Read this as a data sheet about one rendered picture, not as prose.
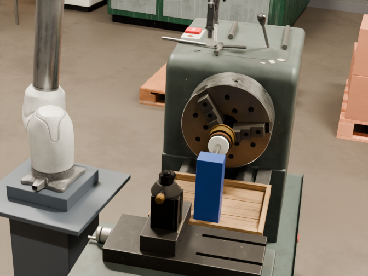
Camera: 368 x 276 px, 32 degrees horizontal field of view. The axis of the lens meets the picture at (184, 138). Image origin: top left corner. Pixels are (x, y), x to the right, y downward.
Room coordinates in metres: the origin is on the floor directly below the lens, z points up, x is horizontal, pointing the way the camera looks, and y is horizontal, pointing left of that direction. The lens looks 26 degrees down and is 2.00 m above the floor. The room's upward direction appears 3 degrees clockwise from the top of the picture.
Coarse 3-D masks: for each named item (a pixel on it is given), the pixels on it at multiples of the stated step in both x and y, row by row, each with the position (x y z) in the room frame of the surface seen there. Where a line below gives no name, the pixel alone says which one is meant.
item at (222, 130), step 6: (216, 126) 1.93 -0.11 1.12; (222, 126) 1.92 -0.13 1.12; (228, 126) 1.92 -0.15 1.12; (210, 132) 1.92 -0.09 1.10; (216, 132) 1.90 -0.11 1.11; (222, 132) 1.89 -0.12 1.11; (228, 132) 1.90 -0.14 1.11; (210, 138) 1.87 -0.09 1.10; (228, 138) 1.87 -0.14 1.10; (234, 138) 1.92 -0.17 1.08; (228, 150) 1.86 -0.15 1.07
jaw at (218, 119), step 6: (204, 90) 2.03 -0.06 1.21; (198, 96) 2.03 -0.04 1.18; (204, 96) 2.00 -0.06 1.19; (210, 96) 2.02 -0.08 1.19; (198, 102) 1.99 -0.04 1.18; (204, 102) 1.98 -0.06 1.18; (210, 102) 1.98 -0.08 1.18; (204, 108) 1.98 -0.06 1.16; (210, 108) 1.98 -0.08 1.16; (216, 108) 1.99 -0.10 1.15; (204, 114) 1.96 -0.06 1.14; (210, 114) 1.96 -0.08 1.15; (216, 114) 1.96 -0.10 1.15; (222, 114) 2.01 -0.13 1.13; (210, 120) 1.96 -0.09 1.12; (216, 120) 1.93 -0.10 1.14; (222, 120) 1.97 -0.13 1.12; (210, 126) 1.94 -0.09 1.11
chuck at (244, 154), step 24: (192, 96) 2.03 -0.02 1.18; (216, 96) 2.02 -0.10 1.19; (240, 96) 2.00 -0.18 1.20; (264, 96) 2.05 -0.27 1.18; (192, 120) 2.03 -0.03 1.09; (240, 120) 2.00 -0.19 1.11; (264, 120) 1.98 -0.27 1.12; (192, 144) 2.03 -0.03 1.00; (240, 144) 2.00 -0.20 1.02; (264, 144) 1.98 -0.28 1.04
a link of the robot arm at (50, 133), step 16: (48, 112) 2.08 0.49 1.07; (64, 112) 2.10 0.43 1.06; (32, 128) 2.05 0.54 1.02; (48, 128) 2.03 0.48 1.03; (64, 128) 2.06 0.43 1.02; (32, 144) 2.04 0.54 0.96; (48, 144) 2.02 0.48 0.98; (64, 144) 2.04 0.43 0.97; (32, 160) 2.05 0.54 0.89; (48, 160) 2.01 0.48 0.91; (64, 160) 2.04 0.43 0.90
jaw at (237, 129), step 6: (234, 126) 1.96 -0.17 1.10; (240, 126) 1.96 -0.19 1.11; (246, 126) 1.96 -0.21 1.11; (252, 126) 1.95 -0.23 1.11; (258, 126) 1.95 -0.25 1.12; (264, 126) 1.97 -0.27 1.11; (270, 126) 2.01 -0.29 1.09; (234, 132) 1.92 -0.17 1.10; (240, 132) 1.93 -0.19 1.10; (246, 132) 1.93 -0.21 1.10; (252, 132) 1.95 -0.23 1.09; (258, 132) 1.95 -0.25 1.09; (264, 132) 1.96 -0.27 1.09; (240, 138) 1.92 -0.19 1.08; (246, 138) 1.93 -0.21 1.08
